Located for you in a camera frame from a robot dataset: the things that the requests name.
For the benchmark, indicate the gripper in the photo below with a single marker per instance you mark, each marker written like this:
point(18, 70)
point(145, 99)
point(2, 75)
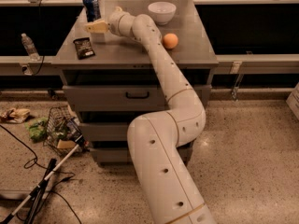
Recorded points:
point(113, 22)

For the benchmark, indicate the blue pepsi can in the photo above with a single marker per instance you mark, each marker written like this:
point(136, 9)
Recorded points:
point(92, 10)

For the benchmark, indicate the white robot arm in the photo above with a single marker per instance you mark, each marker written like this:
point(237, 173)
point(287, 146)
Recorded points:
point(154, 138)

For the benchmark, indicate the white ceramic bowl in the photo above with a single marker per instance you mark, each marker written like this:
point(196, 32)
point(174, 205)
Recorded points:
point(162, 12)

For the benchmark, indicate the dark snack bag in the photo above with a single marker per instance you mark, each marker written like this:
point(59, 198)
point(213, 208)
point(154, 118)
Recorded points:
point(83, 48)

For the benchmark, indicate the clear plastic water bottle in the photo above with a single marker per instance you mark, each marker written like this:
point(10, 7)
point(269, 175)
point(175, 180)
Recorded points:
point(30, 48)

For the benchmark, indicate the top grey drawer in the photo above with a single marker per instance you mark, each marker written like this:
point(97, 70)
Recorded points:
point(115, 98)

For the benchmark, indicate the grey drawer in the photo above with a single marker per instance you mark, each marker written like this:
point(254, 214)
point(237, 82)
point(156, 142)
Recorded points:
point(118, 152)
point(119, 131)
point(115, 98)

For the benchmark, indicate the orange fruit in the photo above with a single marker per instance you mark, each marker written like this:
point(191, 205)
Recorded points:
point(170, 41)

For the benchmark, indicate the middle grey drawer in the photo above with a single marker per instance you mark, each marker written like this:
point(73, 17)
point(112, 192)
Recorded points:
point(119, 131)

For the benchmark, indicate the green crumpled bag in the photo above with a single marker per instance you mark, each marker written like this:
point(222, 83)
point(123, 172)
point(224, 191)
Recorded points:
point(37, 129)

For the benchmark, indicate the white black grabber stick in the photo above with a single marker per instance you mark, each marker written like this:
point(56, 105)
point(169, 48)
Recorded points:
point(42, 184)

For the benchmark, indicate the crumpled tan bag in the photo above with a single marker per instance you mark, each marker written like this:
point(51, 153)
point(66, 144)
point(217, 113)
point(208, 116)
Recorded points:
point(15, 115)

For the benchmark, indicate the bottom grey drawer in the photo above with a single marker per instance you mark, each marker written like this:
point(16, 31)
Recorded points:
point(118, 152)

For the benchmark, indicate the wire basket with items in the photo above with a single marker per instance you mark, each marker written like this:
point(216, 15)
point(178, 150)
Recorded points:
point(63, 132)

